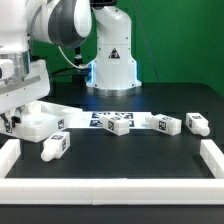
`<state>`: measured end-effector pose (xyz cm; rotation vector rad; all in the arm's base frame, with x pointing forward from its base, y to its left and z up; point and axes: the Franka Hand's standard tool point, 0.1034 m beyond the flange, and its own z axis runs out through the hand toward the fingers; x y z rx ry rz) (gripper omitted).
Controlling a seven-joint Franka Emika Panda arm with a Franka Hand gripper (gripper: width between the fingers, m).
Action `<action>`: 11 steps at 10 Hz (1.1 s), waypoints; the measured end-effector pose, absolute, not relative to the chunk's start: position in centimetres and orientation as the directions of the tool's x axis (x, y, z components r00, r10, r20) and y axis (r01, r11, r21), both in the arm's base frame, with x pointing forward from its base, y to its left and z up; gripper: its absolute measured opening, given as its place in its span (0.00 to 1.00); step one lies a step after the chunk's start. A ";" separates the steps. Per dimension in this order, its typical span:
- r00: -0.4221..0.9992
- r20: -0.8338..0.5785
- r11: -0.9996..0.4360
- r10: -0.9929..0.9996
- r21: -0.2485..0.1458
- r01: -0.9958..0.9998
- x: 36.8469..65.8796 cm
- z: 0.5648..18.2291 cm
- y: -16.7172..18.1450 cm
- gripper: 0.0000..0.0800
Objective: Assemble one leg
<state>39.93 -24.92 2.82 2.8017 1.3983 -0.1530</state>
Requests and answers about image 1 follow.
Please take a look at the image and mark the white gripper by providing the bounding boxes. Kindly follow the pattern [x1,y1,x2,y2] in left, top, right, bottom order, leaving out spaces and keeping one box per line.
[0,60,50,129]

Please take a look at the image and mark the white square tabletop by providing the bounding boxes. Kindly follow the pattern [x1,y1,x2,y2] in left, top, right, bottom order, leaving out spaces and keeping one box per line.
[0,101,83,143]

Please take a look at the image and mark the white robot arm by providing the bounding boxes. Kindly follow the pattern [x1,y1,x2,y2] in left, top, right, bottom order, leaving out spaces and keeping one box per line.
[0,0,141,131]

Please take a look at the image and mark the white marker sheet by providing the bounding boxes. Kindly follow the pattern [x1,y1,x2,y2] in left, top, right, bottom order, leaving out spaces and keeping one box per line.
[72,111,150,129]

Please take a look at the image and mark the black cables on table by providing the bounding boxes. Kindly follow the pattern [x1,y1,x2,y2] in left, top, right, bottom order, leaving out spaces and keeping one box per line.
[48,66,91,79]

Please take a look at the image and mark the black camera stand pole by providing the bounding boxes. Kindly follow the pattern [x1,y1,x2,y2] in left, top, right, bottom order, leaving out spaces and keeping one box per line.
[74,47,84,85]

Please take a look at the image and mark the white cable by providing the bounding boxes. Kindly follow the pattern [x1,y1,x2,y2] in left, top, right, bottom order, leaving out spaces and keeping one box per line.
[56,44,91,71]

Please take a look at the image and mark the white U-shaped fence frame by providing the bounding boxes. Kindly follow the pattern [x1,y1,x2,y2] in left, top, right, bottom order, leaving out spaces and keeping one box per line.
[0,139,224,205]

